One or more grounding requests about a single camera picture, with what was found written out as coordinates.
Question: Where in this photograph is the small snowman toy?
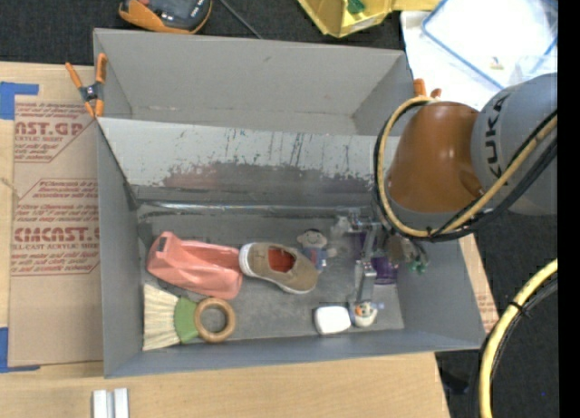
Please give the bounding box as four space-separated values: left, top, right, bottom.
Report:
347 299 386 329

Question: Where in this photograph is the straw brush green handle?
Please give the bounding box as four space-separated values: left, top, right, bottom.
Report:
141 283 201 353

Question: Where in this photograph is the brown cardboard board red print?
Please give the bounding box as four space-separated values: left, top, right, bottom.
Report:
0 61 500 372

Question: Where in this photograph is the tan canvas shoe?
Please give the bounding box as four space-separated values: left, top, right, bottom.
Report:
238 242 320 296

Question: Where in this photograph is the small doll figure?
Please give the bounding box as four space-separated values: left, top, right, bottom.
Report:
296 228 339 275

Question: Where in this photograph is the white rounded box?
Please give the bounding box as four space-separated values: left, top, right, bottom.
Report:
313 305 353 335

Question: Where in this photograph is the purple cup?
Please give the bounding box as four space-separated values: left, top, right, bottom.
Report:
356 228 401 286

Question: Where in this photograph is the wooden ring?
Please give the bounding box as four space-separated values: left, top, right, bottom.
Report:
193 296 237 345

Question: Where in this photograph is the grey metal bin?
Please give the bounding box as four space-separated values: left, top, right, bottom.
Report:
92 28 487 379

